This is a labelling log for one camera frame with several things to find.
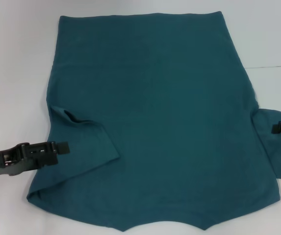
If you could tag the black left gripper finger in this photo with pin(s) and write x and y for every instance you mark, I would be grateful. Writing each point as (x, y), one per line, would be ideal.
(63, 148)
(47, 162)

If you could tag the teal blue shirt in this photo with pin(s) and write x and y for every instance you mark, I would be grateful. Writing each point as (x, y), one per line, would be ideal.
(155, 110)

